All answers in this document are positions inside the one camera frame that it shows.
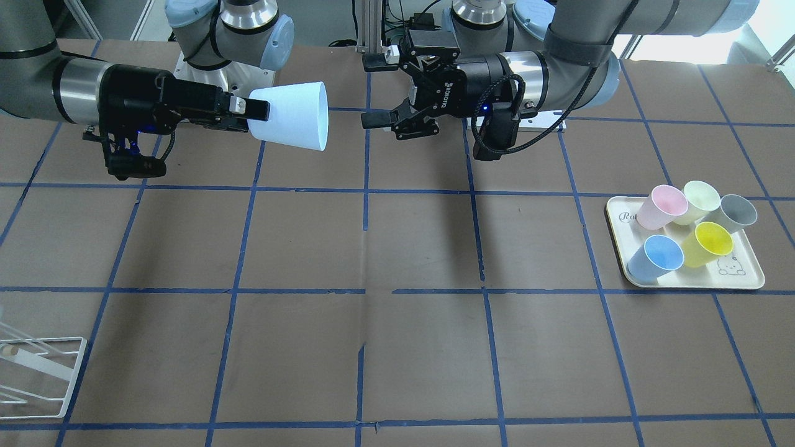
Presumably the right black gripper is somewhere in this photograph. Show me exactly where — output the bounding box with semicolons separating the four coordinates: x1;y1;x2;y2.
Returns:
99;63;271;135

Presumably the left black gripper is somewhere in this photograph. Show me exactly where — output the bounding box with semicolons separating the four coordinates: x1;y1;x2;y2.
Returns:
361;43;505;140

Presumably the light blue plastic cup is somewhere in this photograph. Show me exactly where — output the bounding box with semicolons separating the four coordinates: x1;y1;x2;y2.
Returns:
248;82;329;151

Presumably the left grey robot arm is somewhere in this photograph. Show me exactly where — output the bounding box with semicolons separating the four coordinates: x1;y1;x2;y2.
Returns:
361;1;759;140

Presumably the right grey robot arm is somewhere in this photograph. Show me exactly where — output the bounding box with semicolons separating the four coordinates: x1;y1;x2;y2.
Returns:
2;1;295;135

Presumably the pink plastic cup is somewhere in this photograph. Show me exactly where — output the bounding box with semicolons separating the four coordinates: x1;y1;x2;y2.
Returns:
636;184;689;231

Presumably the pale green plastic cup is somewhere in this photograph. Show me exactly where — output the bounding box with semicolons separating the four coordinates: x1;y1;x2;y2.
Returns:
673;180;722;225

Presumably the yellow plastic cup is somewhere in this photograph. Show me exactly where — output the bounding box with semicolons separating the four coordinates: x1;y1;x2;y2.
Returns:
679;222;734;268

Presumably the grey plastic cup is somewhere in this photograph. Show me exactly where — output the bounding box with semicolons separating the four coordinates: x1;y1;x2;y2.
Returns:
702;194;758;235

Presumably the wooden rack dowel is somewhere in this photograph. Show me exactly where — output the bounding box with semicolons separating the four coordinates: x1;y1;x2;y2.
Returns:
1;345;19;357

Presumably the cream plastic tray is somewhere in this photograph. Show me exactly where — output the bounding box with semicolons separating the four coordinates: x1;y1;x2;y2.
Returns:
605;196;766;291

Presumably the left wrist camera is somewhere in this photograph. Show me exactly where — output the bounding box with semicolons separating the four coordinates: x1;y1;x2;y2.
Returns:
473;102;519;161

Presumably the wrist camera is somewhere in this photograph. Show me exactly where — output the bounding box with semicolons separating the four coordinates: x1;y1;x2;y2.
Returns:
82;125;168;181
473;102;519;161

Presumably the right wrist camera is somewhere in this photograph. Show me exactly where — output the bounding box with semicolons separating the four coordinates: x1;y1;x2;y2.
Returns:
82;125;168;181

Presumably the black braided cable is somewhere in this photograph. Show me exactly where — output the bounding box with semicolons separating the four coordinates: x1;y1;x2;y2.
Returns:
470;31;616;155

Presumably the white wire cup rack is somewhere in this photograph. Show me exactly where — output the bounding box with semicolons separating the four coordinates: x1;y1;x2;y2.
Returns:
1;322;87;421

